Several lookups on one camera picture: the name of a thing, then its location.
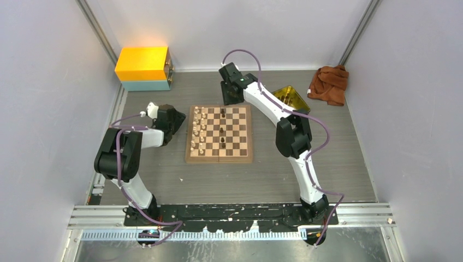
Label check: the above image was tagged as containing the yellow drawer box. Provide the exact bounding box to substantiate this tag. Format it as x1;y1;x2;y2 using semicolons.
115;46;173;81

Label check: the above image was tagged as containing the aluminium frame rail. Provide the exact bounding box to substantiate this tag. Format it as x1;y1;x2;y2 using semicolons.
68;203;396;246

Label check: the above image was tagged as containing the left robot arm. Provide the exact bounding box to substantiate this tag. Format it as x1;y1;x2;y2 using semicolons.
94;102;186;225

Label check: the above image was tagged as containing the wooden chess board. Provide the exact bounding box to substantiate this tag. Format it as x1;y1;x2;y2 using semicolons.
185;105;253;164

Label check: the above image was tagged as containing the brown cloth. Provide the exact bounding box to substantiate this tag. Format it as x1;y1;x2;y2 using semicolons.
307;65;349;106

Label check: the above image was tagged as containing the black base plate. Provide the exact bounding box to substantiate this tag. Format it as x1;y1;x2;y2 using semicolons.
123;204;339;233

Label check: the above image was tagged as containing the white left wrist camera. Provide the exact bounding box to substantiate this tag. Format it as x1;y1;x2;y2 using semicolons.
146;102;159;120

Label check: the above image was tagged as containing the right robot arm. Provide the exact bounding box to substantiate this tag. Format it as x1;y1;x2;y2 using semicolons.
218;63;329;224

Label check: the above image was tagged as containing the teal drawer box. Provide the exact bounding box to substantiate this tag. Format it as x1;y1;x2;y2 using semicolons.
120;70;174;92

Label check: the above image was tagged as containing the yellow tin tray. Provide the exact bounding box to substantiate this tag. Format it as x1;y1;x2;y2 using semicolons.
271;86;311;112

